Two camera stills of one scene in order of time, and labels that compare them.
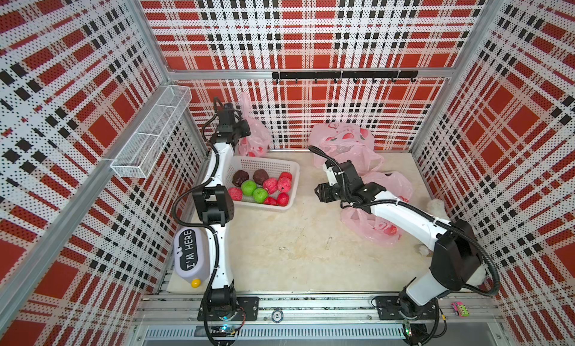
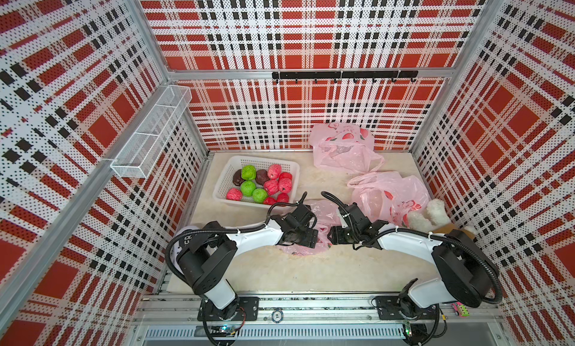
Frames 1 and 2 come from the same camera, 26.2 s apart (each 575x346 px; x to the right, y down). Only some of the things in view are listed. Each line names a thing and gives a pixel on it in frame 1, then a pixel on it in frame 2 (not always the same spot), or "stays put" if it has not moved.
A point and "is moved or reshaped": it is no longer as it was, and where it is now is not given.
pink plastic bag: x=362 y=223 is moved or reshaped
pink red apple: x=235 y=193 stays put
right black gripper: x=323 y=195 → x=335 y=237
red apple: x=270 y=201 stays put
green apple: x=260 y=195 stays put
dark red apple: x=260 y=176 stays put
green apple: x=248 y=187 stays put
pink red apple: x=271 y=184 stays put
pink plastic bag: x=258 y=143 → x=328 y=216
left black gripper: x=244 y=123 → x=310 y=237
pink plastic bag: x=345 y=141 stays put
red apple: x=286 y=174 stays put
